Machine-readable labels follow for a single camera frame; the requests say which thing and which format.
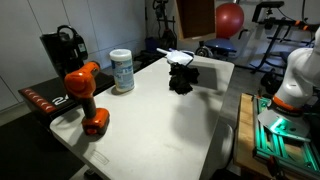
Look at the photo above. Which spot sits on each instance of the black cloth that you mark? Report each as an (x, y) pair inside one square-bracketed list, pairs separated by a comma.
[(181, 78)]

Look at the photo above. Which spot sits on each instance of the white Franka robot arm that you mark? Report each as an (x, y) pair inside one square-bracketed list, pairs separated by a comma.
[(298, 76)]

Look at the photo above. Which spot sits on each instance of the white plastic dustpan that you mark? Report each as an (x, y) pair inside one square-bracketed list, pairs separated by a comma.
[(178, 56)]

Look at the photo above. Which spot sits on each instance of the white wipes canister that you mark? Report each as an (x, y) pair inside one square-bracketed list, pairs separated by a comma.
[(122, 70)]

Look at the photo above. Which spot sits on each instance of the black exercise bike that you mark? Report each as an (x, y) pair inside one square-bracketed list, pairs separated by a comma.
[(165, 30)]

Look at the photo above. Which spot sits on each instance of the blue workout bench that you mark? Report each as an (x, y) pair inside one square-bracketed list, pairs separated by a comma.
[(218, 44)]

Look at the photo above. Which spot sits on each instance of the wooden board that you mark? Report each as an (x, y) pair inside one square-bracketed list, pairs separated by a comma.
[(245, 133)]

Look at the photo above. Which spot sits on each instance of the red exercise ball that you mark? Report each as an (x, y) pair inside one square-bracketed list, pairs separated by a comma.
[(230, 20)]

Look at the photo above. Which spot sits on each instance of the black red-trimmed tray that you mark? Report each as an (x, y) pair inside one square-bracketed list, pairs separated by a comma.
[(50, 96)]

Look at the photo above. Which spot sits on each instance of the green lit mounting plate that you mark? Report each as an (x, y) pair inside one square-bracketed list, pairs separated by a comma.
[(283, 140)]

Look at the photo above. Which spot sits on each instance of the black floor mat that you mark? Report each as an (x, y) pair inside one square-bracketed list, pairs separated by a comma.
[(30, 150)]

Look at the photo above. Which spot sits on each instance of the black exercise machine frame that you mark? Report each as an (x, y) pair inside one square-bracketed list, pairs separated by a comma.
[(280, 30)]

